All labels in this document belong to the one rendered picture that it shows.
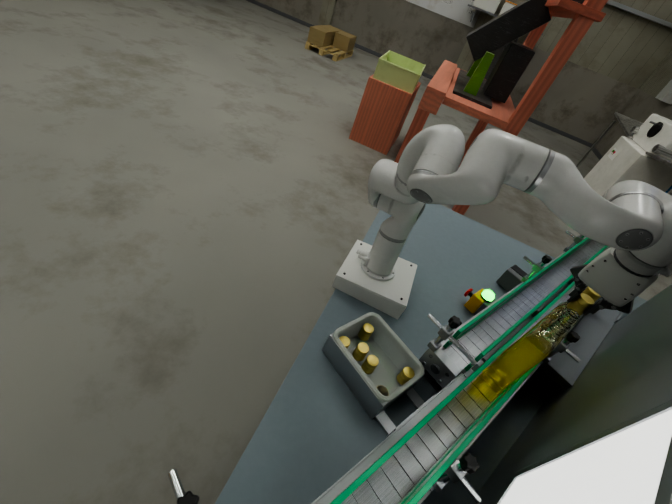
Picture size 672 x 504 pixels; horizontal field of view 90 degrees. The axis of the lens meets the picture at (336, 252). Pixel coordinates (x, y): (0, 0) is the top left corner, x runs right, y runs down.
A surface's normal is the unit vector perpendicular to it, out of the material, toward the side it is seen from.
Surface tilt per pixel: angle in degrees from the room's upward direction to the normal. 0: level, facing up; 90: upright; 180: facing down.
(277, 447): 0
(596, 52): 90
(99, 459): 0
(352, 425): 0
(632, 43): 90
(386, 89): 90
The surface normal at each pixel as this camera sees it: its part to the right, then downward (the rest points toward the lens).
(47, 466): 0.29, -0.71
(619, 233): -0.47, 0.64
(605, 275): -0.85, 0.37
